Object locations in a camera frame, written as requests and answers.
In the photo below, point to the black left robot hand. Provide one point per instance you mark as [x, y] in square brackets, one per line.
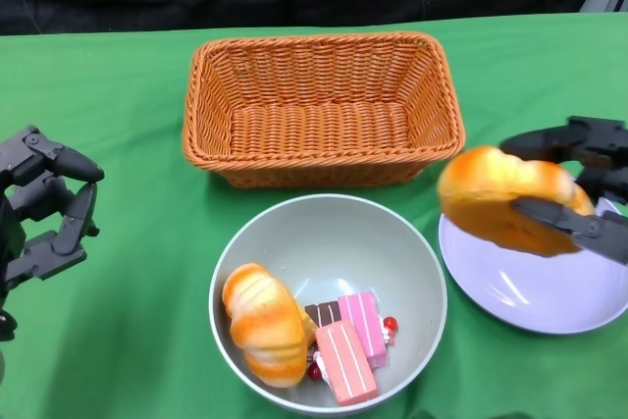
[34, 173]

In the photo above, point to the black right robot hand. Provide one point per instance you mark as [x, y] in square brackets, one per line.
[603, 144]

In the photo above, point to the orange striped croissant bread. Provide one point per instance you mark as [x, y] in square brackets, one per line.
[265, 321]

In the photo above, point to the grey round bowl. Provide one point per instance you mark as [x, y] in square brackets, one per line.
[333, 237]

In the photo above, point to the lavender round plate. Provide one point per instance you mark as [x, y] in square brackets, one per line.
[530, 296]

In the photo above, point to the white cream cherry cake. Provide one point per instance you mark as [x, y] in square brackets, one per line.
[390, 328]
[316, 370]

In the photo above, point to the orange wicker basket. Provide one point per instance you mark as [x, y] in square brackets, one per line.
[319, 129]

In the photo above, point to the magenta pink cake slice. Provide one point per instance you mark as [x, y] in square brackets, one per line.
[368, 326]

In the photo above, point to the brown chocolate cake slice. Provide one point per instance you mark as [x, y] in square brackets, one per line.
[324, 313]

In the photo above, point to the salmon pink cake slice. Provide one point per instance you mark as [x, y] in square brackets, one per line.
[346, 365]

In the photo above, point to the green tablecloth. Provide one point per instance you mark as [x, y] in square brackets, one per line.
[122, 340]

